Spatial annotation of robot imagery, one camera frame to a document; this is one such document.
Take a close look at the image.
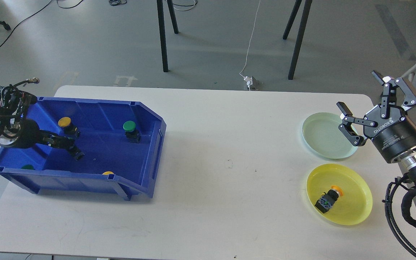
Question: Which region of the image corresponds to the light green plate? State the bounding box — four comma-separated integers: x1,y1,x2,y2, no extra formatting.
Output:
302,112,357,160

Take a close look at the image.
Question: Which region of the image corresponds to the black stand leg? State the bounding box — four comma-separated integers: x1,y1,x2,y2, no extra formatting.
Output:
156,0,179,73
282,0,312,80

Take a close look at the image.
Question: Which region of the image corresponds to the black stand leg left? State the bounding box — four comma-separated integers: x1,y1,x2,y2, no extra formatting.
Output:
156,0,179,73

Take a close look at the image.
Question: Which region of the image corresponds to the white power adapter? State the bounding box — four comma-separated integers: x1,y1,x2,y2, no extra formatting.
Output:
243,76,260,91

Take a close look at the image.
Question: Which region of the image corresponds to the white cable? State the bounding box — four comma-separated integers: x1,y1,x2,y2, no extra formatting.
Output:
239,0,261,77

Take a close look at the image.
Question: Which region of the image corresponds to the black floor cable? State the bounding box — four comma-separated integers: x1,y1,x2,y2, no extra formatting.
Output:
0,0,197,65

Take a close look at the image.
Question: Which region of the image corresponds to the yellow push button back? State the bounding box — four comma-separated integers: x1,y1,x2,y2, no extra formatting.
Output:
57,117,81,139

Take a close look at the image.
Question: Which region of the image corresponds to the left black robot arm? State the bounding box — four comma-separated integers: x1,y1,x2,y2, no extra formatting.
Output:
0,77,84,160

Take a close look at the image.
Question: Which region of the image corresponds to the yellow plate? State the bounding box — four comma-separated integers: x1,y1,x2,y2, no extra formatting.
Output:
305,164,373,225

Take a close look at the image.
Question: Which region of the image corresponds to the green push button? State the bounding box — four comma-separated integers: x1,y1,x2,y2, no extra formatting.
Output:
67,145,84,161
122,120,141,143

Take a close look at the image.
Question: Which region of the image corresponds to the blue plastic bin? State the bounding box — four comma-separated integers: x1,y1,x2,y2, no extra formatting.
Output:
0,97,166,200

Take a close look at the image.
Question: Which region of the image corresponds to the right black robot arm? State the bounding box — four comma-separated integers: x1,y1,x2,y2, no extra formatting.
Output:
337,70,416,258

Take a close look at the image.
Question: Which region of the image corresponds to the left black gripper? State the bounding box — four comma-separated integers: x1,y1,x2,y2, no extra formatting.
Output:
0,120,75,150

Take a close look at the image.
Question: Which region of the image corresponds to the green push button front corner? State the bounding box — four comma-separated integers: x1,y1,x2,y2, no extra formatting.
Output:
21,164,35,170

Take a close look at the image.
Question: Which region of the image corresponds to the black stand leg right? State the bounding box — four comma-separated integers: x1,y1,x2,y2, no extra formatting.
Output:
282,0,312,80

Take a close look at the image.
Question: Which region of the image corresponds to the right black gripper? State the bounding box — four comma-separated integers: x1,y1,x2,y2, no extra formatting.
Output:
336,70,416,163

